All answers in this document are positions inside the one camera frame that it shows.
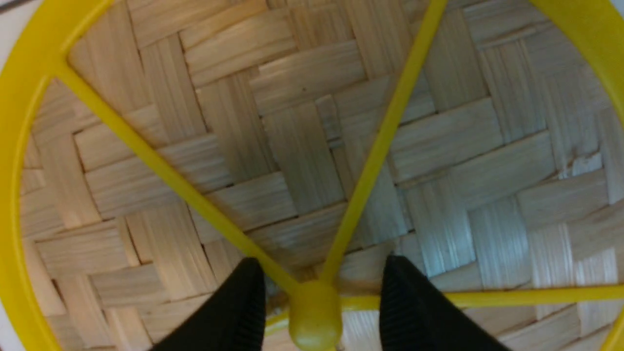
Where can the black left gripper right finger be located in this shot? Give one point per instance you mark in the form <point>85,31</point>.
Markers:
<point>416,316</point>

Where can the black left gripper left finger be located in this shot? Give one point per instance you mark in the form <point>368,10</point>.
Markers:
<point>233,319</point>

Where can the woven bamboo steamer lid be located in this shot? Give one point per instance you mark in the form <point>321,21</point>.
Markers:
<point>149,146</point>

